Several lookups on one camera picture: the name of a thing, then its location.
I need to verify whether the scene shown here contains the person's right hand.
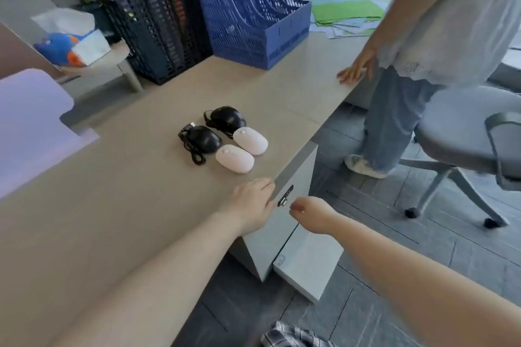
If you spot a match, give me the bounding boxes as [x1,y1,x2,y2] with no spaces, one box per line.
[289,196,340,236]

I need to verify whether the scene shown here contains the person's left hand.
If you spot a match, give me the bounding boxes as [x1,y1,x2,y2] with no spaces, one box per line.
[221,177,277,237]

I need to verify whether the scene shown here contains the grey drawer with lock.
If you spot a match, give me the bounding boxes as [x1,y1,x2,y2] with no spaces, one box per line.
[243,141,318,282]

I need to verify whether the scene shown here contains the white wireless mouse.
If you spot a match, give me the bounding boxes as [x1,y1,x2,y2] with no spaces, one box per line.
[215,144,255,175]
[232,126,269,156]

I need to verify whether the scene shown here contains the black wired mouse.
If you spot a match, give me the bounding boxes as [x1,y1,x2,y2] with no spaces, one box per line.
[203,106,247,138]
[177,122,223,166]

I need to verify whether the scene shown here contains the person's left forearm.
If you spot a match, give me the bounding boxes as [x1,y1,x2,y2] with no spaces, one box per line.
[50,206,245,347]

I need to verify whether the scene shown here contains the person's right forearm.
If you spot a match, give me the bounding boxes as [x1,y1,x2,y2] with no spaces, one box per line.
[325,214,521,347]

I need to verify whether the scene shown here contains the plaid clothing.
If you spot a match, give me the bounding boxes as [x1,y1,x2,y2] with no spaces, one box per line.
[260,321,336,347]

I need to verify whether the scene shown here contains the grey office chair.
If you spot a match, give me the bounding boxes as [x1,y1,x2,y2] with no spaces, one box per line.
[398,85,521,229]

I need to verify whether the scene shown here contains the pale blue paper sheets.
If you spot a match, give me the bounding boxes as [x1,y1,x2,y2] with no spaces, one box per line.
[309,0,388,40]

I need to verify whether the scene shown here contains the black plastic file rack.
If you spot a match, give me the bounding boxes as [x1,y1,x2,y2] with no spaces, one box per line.
[104,0,214,86]

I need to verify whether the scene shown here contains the blue plastic file rack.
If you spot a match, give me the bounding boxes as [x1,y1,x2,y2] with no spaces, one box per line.
[188,0,313,71]

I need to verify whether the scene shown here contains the wooden desk riser shelf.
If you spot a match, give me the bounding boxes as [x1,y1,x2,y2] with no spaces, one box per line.
[56,40,144,93]

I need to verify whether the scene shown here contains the green paper sheets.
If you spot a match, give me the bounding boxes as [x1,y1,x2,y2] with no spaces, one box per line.
[311,0,385,27]

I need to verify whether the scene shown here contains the lilac paper sheet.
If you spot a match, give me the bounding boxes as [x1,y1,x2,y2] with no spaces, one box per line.
[0,68,100,199]

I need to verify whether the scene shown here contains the blue orange tissue pack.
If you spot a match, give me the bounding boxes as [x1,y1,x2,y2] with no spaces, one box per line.
[30,8,111,68]

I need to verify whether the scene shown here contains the brown board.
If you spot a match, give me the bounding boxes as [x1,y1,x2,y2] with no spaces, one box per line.
[0,21,62,79]

